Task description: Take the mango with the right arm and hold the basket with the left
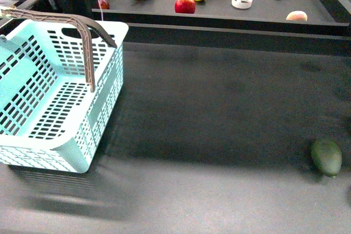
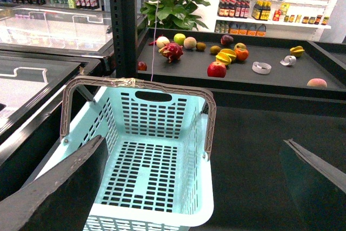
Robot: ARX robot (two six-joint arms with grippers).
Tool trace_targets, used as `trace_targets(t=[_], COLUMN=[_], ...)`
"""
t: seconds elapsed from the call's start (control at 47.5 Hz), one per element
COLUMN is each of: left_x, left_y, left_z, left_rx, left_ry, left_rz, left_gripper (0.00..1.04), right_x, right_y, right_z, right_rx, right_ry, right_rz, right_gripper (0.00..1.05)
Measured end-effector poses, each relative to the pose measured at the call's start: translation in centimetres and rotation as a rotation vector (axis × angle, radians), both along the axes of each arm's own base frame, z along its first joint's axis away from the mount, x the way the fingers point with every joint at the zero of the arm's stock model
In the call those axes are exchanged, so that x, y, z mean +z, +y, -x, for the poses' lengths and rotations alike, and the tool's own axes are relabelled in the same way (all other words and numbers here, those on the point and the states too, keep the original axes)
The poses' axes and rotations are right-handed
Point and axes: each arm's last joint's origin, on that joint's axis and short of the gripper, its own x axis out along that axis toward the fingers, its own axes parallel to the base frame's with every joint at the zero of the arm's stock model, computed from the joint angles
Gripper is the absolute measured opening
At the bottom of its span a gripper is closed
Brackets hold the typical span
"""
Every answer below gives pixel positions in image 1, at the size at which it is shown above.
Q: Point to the pink peach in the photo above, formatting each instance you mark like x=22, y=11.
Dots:
x=297, y=15

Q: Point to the white tape roll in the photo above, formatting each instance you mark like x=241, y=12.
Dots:
x=241, y=4

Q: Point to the light blue plastic basket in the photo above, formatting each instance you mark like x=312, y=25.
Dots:
x=50, y=117

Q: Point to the black display tray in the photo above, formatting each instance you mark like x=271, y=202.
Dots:
x=325, y=17

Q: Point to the red apple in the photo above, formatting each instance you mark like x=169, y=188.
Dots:
x=185, y=6

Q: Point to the green avocado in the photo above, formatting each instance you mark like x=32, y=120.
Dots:
x=327, y=157

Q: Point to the dark red plum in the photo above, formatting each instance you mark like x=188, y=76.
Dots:
x=103, y=4

